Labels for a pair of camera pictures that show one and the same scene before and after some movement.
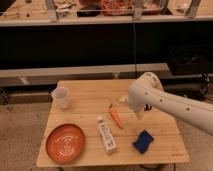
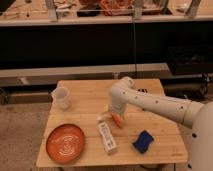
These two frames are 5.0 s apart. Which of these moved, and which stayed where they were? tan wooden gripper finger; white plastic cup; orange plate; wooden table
Moved: tan wooden gripper finger
Stayed: wooden table; orange plate; white plastic cup
